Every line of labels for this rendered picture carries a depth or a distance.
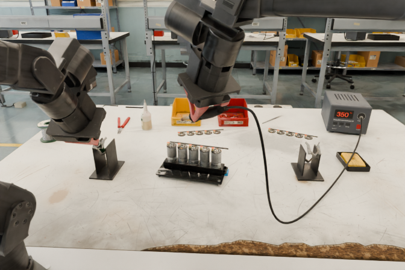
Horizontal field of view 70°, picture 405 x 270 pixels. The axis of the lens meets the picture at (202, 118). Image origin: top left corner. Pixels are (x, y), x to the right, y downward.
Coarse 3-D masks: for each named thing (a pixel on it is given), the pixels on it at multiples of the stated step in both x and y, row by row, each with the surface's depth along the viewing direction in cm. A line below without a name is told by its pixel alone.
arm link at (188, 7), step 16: (176, 0) 45; (192, 0) 44; (208, 0) 44; (224, 0) 38; (240, 0) 37; (176, 16) 45; (192, 16) 44; (224, 16) 40; (176, 32) 47; (192, 32) 44
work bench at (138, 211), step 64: (128, 128) 94; (192, 128) 94; (256, 128) 94; (320, 128) 94; (384, 128) 94; (64, 192) 64; (128, 192) 64; (192, 192) 64; (256, 192) 63; (320, 192) 63; (384, 192) 63; (320, 256) 48; (384, 256) 48
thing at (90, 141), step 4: (52, 136) 55; (56, 136) 55; (60, 136) 55; (60, 140) 56; (64, 140) 56; (68, 140) 56; (72, 140) 56; (76, 140) 56; (80, 140) 56; (84, 140) 56; (88, 140) 56; (92, 140) 58; (96, 140) 63; (88, 144) 60; (92, 144) 60; (96, 144) 63
